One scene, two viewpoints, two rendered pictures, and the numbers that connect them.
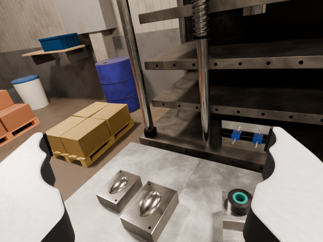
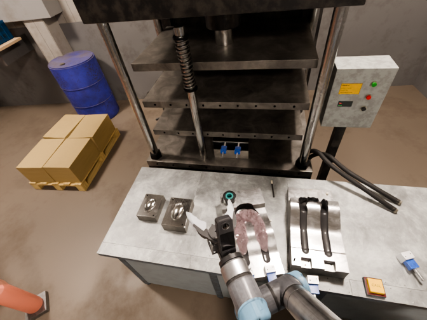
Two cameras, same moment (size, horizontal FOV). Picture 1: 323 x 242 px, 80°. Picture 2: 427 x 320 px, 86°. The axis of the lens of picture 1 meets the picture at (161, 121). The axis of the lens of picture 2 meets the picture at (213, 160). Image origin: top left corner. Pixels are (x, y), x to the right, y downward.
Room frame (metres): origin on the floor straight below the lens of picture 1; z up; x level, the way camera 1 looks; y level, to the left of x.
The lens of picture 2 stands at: (-0.31, 0.10, 2.10)
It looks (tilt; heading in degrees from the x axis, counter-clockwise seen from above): 46 degrees down; 341
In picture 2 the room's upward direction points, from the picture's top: 9 degrees counter-clockwise
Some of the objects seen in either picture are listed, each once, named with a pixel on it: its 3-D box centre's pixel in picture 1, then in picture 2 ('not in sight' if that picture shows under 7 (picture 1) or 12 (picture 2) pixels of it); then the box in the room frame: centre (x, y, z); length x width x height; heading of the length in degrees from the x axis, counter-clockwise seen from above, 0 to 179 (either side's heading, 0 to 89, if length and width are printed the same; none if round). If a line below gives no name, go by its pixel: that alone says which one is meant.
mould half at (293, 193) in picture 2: not in sight; (313, 223); (0.08, -0.56, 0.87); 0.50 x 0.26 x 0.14; 144
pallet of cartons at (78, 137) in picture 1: (92, 128); (74, 148); (2.59, 1.04, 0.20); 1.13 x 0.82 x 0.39; 154
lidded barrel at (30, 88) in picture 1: (32, 92); not in sight; (4.76, 2.98, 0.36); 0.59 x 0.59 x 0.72
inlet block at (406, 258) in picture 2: not in sight; (412, 266); (-0.31, -0.84, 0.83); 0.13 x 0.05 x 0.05; 165
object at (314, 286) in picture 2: not in sight; (314, 291); (-0.18, -0.34, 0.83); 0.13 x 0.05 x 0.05; 149
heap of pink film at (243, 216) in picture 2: not in sight; (249, 227); (0.21, -0.23, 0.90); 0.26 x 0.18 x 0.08; 161
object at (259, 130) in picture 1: (254, 115); (234, 129); (1.05, -0.58, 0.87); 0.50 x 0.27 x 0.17; 144
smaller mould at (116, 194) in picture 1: (120, 189); (151, 207); (0.68, 0.25, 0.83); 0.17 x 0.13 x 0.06; 144
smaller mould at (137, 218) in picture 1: (151, 209); (178, 214); (0.53, 0.10, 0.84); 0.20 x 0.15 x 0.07; 144
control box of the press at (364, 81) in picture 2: not in sight; (330, 154); (0.52, -1.14, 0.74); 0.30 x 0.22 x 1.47; 54
